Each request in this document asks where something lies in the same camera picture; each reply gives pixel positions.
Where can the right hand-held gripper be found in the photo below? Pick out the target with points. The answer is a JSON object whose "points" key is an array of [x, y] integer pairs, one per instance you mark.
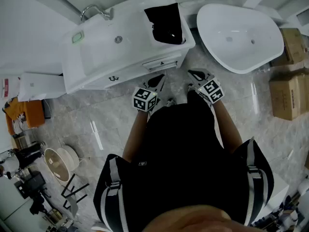
{"points": [[212, 91]]}

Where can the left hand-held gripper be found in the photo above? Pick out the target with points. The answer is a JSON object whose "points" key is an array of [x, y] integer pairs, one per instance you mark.
{"points": [[144, 99]]}

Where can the black cloth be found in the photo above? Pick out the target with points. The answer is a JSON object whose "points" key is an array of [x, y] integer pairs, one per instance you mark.
{"points": [[166, 20]]}

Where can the person's right forearm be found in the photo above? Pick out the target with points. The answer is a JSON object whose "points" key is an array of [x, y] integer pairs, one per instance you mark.
{"points": [[229, 129]]}

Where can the person's left forearm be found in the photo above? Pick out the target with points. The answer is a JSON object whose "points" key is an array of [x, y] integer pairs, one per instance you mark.
{"points": [[131, 139]]}

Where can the person's right white shoe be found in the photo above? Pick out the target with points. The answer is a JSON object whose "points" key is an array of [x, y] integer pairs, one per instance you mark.
{"points": [[190, 88]]}

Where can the person's white shoe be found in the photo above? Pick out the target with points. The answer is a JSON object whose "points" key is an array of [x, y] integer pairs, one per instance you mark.
{"points": [[190, 88], [170, 102]]}

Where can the person's left white shoe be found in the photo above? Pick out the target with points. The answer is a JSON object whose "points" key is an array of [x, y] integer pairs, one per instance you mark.
{"points": [[170, 102]]}

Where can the metal sink drain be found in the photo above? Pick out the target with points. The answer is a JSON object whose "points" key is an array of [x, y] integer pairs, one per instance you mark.
{"points": [[118, 39]]}

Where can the white bathtub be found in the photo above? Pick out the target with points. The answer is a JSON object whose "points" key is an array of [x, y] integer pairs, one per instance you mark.
{"points": [[217, 20]]}

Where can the chrome faucet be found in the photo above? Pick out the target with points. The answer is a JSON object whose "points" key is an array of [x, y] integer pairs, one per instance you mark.
{"points": [[106, 14]]}

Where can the person in black shirt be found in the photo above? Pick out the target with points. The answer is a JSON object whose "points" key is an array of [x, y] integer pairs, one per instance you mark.
{"points": [[181, 165]]}

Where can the brown cardboard box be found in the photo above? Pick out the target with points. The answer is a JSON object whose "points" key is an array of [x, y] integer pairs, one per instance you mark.
{"points": [[292, 47], [285, 98]]}

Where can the green soap dish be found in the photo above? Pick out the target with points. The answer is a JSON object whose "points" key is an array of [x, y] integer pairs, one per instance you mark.
{"points": [[77, 36]]}

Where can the white rectangular box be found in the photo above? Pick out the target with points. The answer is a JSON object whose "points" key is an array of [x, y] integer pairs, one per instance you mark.
{"points": [[38, 86]]}

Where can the person's head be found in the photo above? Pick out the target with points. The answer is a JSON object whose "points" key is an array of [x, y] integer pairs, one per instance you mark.
{"points": [[200, 219]]}

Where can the striped cloth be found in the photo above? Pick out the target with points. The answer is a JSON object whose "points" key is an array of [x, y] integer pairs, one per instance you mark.
{"points": [[19, 127]]}

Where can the red and white sign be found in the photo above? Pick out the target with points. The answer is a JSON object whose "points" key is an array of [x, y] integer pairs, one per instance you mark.
{"points": [[5, 87]]}

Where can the black equipment case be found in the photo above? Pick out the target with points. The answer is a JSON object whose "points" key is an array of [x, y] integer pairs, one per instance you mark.
{"points": [[31, 182]]}

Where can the black metal frame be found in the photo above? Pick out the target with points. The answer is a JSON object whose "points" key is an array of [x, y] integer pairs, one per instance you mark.
{"points": [[74, 190]]}

